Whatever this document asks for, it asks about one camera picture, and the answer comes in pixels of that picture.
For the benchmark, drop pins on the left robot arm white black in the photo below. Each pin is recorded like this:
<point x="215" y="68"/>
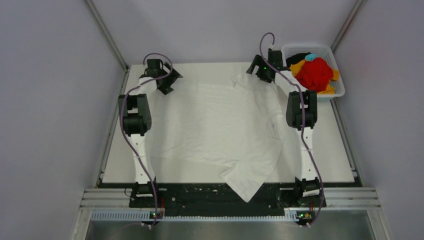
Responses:
<point x="135" y="120"/>

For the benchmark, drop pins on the yellow t shirt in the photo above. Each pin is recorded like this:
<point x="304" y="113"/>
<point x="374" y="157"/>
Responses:
<point x="330" y="89"/>

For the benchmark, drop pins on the aluminium frame post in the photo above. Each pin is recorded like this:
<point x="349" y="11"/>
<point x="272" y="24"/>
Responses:
<point x="357" y="7"/>
<point x="104" y="31"/>

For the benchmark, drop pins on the left aluminium frame post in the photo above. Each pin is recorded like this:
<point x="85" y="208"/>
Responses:
<point x="104" y="31"/>

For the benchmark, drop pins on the right aluminium frame post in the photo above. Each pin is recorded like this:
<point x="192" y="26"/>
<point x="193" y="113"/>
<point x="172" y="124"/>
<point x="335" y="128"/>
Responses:
<point x="357" y="7"/>

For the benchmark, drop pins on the white t shirt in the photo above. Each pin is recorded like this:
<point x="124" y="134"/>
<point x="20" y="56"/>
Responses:
<point x="237" y="127"/>

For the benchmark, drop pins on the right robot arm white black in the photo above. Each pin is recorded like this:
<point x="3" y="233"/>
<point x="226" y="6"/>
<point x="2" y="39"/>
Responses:
<point x="301" y="116"/>

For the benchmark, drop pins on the red t shirt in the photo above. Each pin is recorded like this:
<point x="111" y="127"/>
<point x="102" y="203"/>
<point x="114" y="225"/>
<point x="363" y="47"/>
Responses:
<point x="315" y="75"/>

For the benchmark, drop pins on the white slotted cable duct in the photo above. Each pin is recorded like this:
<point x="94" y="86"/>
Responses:
<point x="148" y="216"/>

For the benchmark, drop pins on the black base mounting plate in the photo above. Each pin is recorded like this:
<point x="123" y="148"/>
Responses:
<point x="219" y="200"/>

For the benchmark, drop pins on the light blue t shirt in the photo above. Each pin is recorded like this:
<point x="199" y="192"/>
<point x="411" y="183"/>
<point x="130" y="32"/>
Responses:
<point x="310" y="57"/>

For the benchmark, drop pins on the white plastic basket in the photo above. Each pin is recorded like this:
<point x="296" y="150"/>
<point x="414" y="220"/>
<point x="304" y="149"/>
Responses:
<point x="322" y="51"/>

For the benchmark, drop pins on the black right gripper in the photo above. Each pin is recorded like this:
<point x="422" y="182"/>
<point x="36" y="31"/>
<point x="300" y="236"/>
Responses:
<point x="258" y="62"/>

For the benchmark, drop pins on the black t shirt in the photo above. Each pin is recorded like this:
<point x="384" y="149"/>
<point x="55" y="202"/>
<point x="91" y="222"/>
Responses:
<point x="295" y="59"/>

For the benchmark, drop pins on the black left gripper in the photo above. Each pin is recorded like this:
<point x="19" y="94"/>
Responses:
<point x="171" y="77"/>

